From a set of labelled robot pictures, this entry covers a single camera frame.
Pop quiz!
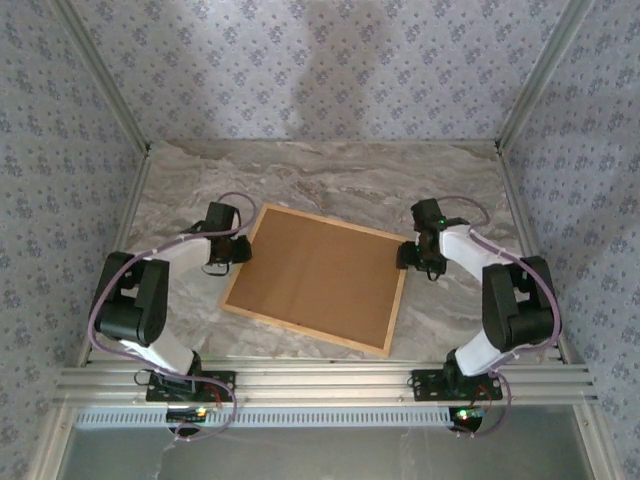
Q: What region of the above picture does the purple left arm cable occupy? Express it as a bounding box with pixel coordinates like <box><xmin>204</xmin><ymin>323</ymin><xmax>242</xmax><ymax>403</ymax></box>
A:
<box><xmin>87</xmin><ymin>191</ymin><xmax>258</xmax><ymax>444</ymax></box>

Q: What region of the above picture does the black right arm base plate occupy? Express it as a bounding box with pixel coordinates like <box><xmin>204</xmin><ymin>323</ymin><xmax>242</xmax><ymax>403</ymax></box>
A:
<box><xmin>410</xmin><ymin>368</ymin><xmax>504</xmax><ymax>404</ymax></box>

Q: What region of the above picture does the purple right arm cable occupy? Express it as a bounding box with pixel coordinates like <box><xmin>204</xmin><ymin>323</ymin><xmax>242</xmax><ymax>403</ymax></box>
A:
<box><xmin>434</xmin><ymin>194</ymin><xmax>562</xmax><ymax>441</ymax></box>

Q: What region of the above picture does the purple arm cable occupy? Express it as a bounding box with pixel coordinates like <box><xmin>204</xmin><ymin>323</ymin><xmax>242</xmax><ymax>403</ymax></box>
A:
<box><xmin>87</xmin><ymin>191</ymin><xmax>258</xmax><ymax>444</ymax></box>
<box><xmin>434</xmin><ymin>194</ymin><xmax>562</xmax><ymax>441</ymax></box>

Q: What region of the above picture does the aluminium corner post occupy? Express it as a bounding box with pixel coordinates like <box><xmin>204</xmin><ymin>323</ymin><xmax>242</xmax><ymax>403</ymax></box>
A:
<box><xmin>49</xmin><ymin>0</ymin><xmax>153</xmax><ymax>154</ymax></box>
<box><xmin>494</xmin><ymin>0</ymin><xmax>597</xmax><ymax>154</ymax></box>

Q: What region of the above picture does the grey slotted cable duct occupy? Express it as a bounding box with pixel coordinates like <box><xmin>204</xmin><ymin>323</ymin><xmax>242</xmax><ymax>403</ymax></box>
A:
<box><xmin>74</xmin><ymin>405</ymin><xmax>454</xmax><ymax>430</ymax></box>

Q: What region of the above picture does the aluminium mounting rail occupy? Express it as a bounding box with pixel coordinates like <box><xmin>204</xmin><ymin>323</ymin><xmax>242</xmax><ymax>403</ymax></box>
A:
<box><xmin>53</xmin><ymin>357</ymin><xmax>599</xmax><ymax>407</ymax></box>

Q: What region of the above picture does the small circuit board with LED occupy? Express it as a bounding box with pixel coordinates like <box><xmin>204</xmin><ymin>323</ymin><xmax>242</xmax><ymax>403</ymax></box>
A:
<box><xmin>448</xmin><ymin>405</ymin><xmax>489</xmax><ymax>432</ymax></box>
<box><xmin>166</xmin><ymin>407</ymin><xmax>209</xmax><ymax>424</ymax></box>

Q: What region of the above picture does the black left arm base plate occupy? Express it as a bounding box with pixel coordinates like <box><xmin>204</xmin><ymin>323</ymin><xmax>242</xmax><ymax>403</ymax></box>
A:
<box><xmin>145</xmin><ymin>370</ymin><xmax>237</xmax><ymax>404</ymax></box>

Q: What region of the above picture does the aluminium frame leg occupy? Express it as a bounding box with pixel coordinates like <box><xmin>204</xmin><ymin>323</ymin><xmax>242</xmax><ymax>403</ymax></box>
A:
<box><xmin>24</xmin><ymin>403</ymin><xmax>76</xmax><ymax>480</ymax></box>
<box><xmin>574</xmin><ymin>403</ymin><xmax>624</xmax><ymax>480</ymax></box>

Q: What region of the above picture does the grey metal panel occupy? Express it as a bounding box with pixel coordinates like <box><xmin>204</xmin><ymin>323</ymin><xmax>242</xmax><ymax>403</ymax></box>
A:
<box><xmin>59</xmin><ymin>424</ymin><xmax>599</xmax><ymax>480</ymax></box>

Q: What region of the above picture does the brown backing board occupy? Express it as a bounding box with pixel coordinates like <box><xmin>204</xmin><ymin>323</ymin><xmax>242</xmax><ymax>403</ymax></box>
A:
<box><xmin>223</xmin><ymin>207</ymin><xmax>402</xmax><ymax>352</ymax></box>

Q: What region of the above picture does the light wooden picture frame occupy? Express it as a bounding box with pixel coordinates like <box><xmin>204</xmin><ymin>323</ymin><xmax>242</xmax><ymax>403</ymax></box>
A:
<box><xmin>217</xmin><ymin>202</ymin><xmax>410</xmax><ymax>359</ymax></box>

